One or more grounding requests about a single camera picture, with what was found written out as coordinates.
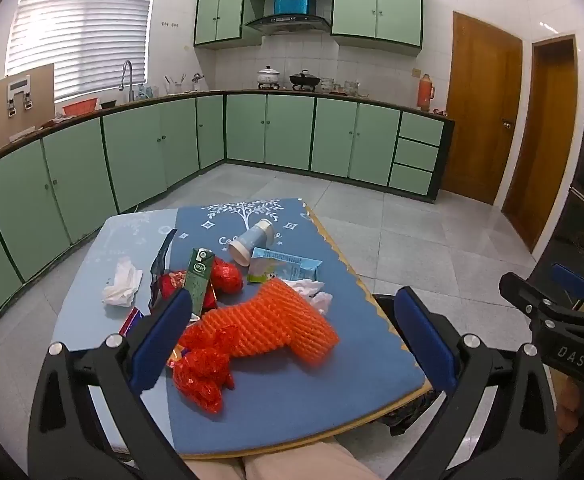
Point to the dark shiny snack wrapper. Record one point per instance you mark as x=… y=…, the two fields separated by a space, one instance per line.
x=162 y=260

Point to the person's beige trousers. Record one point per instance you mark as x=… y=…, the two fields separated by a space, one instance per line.
x=292 y=462

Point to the white cooking pot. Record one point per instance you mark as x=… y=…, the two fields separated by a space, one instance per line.
x=268 y=78

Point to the crumpled white tissue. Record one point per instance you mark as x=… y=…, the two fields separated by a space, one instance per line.
x=317 y=301

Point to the green drink carton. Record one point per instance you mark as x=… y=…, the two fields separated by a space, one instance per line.
x=198 y=280

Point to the red foil wrapper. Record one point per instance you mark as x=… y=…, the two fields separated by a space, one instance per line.
x=228 y=277
x=202 y=381
x=172 y=283

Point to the metal kitchen faucet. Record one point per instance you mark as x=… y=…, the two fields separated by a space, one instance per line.
x=130 y=87

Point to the blue and white paper cup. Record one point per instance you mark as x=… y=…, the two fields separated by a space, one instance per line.
x=252 y=240

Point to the black range hood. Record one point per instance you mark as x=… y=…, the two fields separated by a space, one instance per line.
x=287 y=23

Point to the small striped packet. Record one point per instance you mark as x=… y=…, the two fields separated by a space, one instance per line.
x=132 y=321

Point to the light blue table mat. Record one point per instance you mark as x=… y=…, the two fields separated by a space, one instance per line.
x=92 y=270

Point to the light blue drink carton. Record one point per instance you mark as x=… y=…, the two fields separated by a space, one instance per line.
x=282 y=267

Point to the brown cardboard board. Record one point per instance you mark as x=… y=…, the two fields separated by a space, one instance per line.
x=39 y=110

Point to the dark blue printed table mat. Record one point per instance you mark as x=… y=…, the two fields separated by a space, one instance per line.
x=292 y=400

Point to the utensil holder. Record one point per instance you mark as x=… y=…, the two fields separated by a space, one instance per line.
x=174 y=89

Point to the red thermos flask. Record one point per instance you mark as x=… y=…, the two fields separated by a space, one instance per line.
x=426 y=94

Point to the white window blinds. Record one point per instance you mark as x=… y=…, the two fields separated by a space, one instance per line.
x=82 y=25

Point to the green upper kitchen cabinets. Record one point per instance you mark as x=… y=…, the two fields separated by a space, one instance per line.
x=382 y=10

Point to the orange foam fruit net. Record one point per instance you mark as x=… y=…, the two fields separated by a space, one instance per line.
x=272 y=325

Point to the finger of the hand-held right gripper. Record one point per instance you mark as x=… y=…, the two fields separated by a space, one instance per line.
x=519 y=292
x=572 y=282

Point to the red plastic basin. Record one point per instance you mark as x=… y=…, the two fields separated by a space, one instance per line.
x=79 y=107

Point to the black wok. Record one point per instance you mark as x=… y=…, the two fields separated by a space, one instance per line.
x=304 y=80

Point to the green kitchen cabinets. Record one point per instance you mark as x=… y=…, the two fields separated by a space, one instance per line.
x=292 y=130
x=382 y=10

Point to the blue box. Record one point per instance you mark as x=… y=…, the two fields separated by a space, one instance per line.
x=294 y=0

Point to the glass jar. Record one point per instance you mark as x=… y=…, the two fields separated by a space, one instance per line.
x=352 y=88
x=327 y=85

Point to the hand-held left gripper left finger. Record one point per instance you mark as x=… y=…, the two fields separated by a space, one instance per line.
x=162 y=341

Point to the green lower kitchen cabinets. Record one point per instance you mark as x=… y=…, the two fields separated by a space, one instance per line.
x=292 y=130

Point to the wooden door with knob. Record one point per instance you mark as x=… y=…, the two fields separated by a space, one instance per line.
x=482 y=110

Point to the plain wooden door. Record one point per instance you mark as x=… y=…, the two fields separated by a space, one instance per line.
x=542 y=150

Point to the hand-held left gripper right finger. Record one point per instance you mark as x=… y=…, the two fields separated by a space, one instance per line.
x=426 y=341

